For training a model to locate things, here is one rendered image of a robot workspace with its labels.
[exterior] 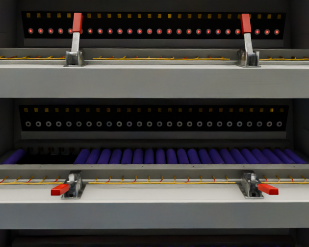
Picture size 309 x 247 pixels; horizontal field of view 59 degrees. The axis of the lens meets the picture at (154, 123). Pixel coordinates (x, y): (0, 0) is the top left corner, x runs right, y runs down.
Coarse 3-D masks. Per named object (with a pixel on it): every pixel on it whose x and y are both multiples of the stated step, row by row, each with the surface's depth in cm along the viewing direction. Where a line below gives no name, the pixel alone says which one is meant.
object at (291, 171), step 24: (0, 168) 44; (24, 168) 44; (48, 168) 44; (72, 168) 44; (96, 168) 44; (120, 168) 44; (144, 168) 44; (168, 168) 44; (192, 168) 44; (216, 168) 44; (240, 168) 44; (264, 168) 44; (288, 168) 44
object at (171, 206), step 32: (0, 160) 52; (0, 192) 41; (32, 192) 41; (96, 192) 41; (128, 192) 41; (160, 192) 41; (192, 192) 41; (224, 192) 41; (288, 192) 42; (0, 224) 40; (32, 224) 40; (64, 224) 40; (96, 224) 40; (128, 224) 40; (160, 224) 40; (192, 224) 40; (224, 224) 40; (256, 224) 40; (288, 224) 40
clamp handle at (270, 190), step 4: (252, 176) 40; (256, 176) 40; (252, 180) 40; (252, 184) 39; (256, 184) 38; (260, 184) 36; (264, 184) 36; (260, 188) 36; (264, 188) 35; (268, 188) 34; (272, 188) 34; (276, 188) 34; (264, 192) 35; (268, 192) 34; (272, 192) 34; (276, 192) 34
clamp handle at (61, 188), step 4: (68, 176) 40; (72, 176) 40; (72, 180) 40; (60, 184) 37; (64, 184) 37; (68, 184) 37; (72, 184) 39; (52, 188) 34; (56, 188) 34; (60, 188) 34; (64, 188) 35; (68, 188) 37; (52, 192) 33; (56, 192) 33; (60, 192) 33; (64, 192) 35
